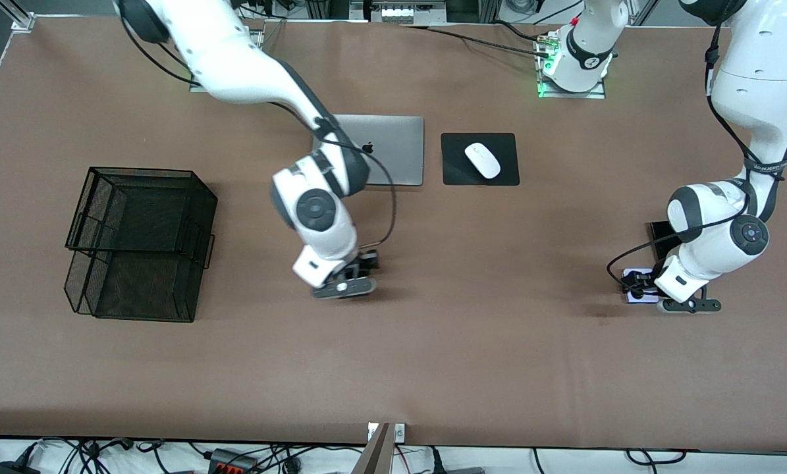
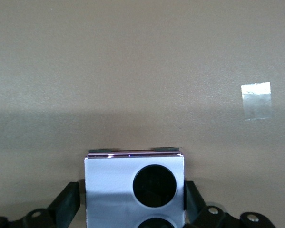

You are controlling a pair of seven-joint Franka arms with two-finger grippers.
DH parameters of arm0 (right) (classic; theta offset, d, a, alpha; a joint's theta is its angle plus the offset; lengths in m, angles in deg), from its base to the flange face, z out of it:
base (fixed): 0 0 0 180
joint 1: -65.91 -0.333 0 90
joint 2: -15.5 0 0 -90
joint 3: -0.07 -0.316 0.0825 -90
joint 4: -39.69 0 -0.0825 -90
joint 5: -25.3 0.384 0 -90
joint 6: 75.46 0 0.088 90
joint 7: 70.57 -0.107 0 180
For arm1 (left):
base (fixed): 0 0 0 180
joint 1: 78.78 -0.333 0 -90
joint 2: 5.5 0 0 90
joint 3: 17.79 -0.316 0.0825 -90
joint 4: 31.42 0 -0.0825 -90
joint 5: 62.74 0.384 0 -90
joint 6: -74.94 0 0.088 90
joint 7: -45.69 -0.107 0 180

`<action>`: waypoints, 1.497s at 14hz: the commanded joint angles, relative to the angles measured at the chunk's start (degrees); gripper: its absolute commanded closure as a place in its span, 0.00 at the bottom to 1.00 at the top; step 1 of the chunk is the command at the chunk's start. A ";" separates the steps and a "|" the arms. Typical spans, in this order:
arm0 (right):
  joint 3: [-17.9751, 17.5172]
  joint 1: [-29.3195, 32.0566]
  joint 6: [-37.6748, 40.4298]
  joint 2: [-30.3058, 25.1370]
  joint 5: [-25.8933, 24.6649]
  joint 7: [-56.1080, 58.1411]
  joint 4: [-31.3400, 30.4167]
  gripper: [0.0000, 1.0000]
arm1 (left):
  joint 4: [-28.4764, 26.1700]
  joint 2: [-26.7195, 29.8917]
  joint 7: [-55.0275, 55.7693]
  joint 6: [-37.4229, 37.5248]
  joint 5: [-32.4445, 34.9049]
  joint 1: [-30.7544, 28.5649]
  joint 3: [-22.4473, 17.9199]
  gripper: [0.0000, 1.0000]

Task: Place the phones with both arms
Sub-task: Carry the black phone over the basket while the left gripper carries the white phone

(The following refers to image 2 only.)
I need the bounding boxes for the clear tape piece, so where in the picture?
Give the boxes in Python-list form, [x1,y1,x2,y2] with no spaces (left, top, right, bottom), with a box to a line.
[241,81,273,121]

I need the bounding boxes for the lavender flip phone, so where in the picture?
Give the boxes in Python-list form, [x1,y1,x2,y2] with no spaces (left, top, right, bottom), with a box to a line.
[84,147,186,228]

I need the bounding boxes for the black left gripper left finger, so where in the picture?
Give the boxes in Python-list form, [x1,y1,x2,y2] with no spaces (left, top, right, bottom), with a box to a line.
[0,181,80,228]

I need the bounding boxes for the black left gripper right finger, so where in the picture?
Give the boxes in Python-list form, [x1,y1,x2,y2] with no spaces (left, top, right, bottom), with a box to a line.
[184,180,275,228]

